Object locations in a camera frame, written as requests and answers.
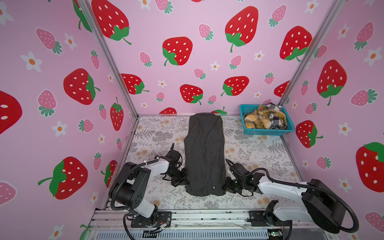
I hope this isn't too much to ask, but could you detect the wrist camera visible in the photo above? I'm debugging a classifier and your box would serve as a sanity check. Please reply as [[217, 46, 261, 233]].
[[166, 150, 182, 164], [230, 163, 250, 179]]

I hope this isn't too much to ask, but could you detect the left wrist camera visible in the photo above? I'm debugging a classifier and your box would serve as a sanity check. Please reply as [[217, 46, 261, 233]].
[[166, 150, 182, 164]]

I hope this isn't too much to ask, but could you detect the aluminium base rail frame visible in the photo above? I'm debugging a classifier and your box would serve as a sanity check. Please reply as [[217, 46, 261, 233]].
[[84, 210, 342, 240]]

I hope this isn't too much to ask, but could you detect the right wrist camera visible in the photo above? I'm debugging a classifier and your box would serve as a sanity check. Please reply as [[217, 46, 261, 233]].
[[230, 163, 250, 179]]

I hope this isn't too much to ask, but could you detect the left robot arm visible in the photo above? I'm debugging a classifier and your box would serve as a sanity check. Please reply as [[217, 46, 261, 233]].
[[109, 156, 189, 234]]

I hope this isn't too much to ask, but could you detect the dark grey pinstripe shirt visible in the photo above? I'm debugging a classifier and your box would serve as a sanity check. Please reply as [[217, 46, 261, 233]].
[[184, 113, 227, 197]]

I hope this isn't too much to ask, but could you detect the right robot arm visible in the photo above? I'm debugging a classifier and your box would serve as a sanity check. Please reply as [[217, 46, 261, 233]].
[[223, 173, 360, 234]]

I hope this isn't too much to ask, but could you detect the yellow plaid shirt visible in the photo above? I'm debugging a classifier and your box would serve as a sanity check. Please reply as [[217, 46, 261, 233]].
[[244, 104, 288, 130]]

